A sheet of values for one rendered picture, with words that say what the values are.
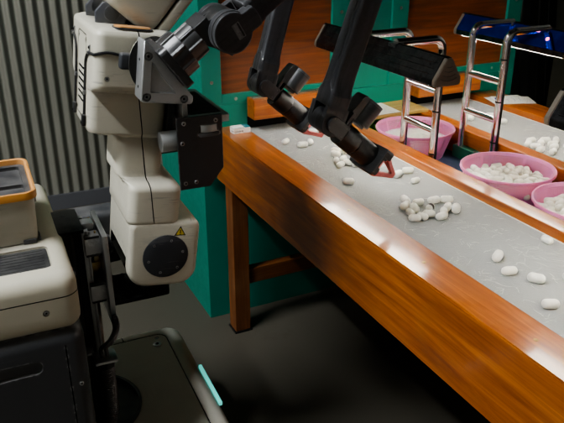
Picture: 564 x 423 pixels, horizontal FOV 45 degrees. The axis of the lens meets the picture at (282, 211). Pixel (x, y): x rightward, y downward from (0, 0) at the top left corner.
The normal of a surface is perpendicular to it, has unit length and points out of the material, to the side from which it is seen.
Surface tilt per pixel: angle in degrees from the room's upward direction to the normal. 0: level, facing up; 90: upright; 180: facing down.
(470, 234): 0
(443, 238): 0
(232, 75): 90
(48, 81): 90
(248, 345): 0
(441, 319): 90
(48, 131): 90
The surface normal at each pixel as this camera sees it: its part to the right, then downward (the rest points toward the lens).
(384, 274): -0.90, 0.18
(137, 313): 0.00, -0.91
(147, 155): 0.41, 0.37
